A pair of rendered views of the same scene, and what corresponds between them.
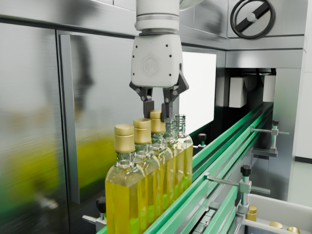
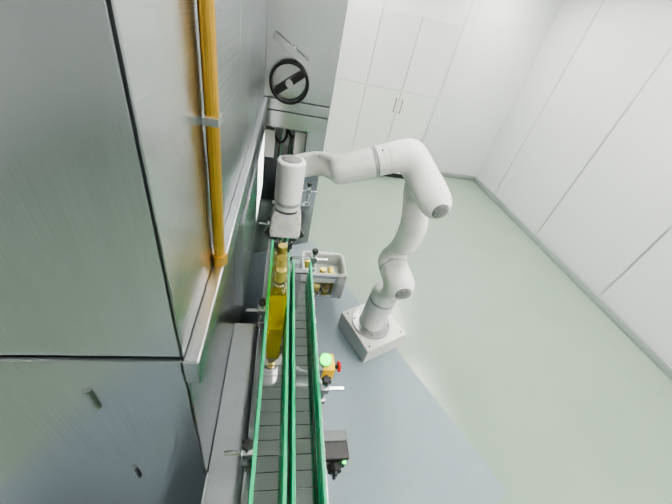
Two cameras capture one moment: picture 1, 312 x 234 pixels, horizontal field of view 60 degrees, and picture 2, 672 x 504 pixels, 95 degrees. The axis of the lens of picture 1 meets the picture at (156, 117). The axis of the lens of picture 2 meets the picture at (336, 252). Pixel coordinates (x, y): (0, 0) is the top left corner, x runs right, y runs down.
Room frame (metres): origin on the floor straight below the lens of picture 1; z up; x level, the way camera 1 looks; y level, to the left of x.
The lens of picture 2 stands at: (-0.18, 0.45, 2.01)
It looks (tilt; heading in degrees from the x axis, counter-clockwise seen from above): 37 degrees down; 316
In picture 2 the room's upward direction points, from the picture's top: 14 degrees clockwise
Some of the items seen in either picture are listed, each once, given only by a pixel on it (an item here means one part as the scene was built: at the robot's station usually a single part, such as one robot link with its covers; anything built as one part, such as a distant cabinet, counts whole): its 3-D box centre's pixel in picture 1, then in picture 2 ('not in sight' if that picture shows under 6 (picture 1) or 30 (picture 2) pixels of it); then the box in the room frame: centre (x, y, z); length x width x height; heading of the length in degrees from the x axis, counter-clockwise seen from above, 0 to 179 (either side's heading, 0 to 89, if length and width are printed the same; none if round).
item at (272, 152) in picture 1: (268, 143); (303, 198); (1.22, -0.53, 1.07); 0.17 x 0.05 x 0.23; 60
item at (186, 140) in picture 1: (178, 173); not in sight; (0.65, -0.06, 1.16); 0.06 x 0.06 x 0.21; 61
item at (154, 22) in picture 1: (156, 25); (286, 203); (0.56, 0.00, 1.51); 0.09 x 0.08 x 0.03; 60
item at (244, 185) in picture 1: (235, 186); (308, 259); (0.66, -0.21, 1.12); 0.17 x 0.03 x 0.12; 60
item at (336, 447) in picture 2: not in sight; (332, 449); (0.01, 0.08, 0.96); 0.08 x 0.08 x 0.08; 60
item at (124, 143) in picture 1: (124, 138); (281, 274); (0.45, 0.05, 1.31); 0.04 x 0.04 x 0.04
